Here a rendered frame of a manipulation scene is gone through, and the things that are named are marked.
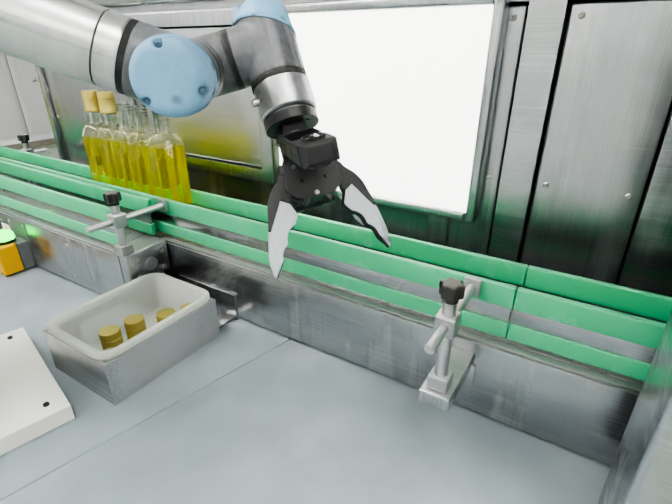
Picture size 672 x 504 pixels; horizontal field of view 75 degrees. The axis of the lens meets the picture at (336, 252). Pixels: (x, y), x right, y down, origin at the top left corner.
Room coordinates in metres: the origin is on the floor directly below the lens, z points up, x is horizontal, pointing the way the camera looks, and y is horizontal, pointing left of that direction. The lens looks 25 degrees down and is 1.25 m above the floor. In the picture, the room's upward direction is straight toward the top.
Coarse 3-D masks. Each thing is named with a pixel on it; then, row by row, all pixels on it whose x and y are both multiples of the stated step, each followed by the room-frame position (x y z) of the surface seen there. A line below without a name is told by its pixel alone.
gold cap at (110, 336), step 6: (102, 330) 0.61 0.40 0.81; (108, 330) 0.61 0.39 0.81; (114, 330) 0.61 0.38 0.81; (120, 330) 0.62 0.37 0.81; (102, 336) 0.60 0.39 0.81; (108, 336) 0.60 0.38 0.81; (114, 336) 0.60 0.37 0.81; (120, 336) 0.62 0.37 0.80; (102, 342) 0.60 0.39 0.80; (108, 342) 0.60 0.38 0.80; (114, 342) 0.60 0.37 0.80; (120, 342) 0.61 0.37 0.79; (102, 348) 0.60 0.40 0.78
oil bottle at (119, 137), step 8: (120, 128) 0.96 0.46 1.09; (128, 128) 0.96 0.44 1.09; (112, 136) 0.96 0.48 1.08; (120, 136) 0.94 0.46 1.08; (112, 144) 0.96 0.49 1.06; (120, 144) 0.94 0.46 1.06; (120, 152) 0.95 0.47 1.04; (128, 152) 0.94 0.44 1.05; (120, 160) 0.95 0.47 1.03; (128, 160) 0.93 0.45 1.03; (120, 168) 0.95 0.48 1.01; (128, 168) 0.94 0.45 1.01; (120, 176) 0.96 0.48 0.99; (128, 176) 0.94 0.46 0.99; (128, 184) 0.94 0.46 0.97
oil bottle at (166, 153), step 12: (156, 132) 0.90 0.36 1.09; (168, 132) 0.90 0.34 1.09; (156, 144) 0.88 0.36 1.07; (168, 144) 0.89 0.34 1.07; (180, 144) 0.91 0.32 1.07; (156, 156) 0.89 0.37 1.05; (168, 156) 0.88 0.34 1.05; (180, 156) 0.91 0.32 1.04; (156, 168) 0.89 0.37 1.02; (168, 168) 0.88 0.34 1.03; (180, 168) 0.90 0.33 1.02; (156, 180) 0.89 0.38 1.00; (168, 180) 0.88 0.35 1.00; (180, 180) 0.90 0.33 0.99; (156, 192) 0.90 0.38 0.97; (168, 192) 0.88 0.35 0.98; (180, 192) 0.89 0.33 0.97; (192, 204) 0.92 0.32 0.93
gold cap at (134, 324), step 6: (126, 318) 0.65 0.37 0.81; (132, 318) 0.65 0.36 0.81; (138, 318) 0.65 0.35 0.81; (144, 318) 0.66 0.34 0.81; (126, 324) 0.63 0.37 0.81; (132, 324) 0.63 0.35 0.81; (138, 324) 0.64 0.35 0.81; (144, 324) 0.65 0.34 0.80; (126, 330) 0.64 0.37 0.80; (132, 330) 0.63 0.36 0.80; (138, 330) 0.64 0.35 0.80; (144, 330) 0.64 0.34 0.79; (132, 336) 0.63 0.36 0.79
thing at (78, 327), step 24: (120, 288) 0.71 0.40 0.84; (144, 288) 0.75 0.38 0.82; (168, 288) 0.75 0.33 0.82; (192, 288) 0.71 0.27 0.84; (72, 312) 0.63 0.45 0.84; (96, 312) 0.66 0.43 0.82; (120, 312) 0.69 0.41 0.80; (144, 312) 0.73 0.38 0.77; (72, 336) 0.56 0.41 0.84; (96, 336) 0.65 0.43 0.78; (144, 336) 0.56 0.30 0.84
